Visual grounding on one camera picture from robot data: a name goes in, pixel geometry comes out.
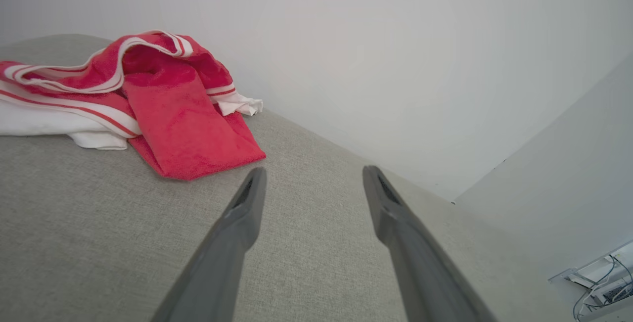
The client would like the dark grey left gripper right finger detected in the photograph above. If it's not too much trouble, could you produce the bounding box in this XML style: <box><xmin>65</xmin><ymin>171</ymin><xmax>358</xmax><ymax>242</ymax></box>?
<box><xmin>362</xmin><ymin>165</ymin><xmax>497</xmax><ymax>322</ymax></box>

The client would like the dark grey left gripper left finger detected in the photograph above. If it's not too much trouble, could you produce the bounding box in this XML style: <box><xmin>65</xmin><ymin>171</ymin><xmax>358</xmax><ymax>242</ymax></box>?
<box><xmin>151</xmin><ymin>167</ymin><xmax>267</xmax><ymax>322</ymax></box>

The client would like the red and white basketball jersey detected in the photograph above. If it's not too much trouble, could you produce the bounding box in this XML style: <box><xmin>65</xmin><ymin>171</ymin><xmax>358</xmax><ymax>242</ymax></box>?
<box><xmin>0</xmin><ymin>29</ymin><xmax>267</xmax><ymax>181</ymax></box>

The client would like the grey fabric sofa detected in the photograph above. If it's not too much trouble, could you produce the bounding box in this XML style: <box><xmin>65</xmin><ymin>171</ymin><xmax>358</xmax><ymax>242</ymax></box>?
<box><xmin>0</xmin><ymin>34</ymin><xmax>577</xmax><ymax>322</ymax></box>

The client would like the thin blue cable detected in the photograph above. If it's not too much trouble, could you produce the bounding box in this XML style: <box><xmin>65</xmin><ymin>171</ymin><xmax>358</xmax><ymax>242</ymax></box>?
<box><xmin>573</xmin><ymin>255</ymin><xmax>633</xmax><ymax>322</ymax></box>

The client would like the white metal bracket tray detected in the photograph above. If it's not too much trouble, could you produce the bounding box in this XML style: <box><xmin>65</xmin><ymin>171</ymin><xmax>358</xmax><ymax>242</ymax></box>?
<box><xmin>548</xmin><ymin>240</ymin><xmax>633</xmax><ymax>320</ymax></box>

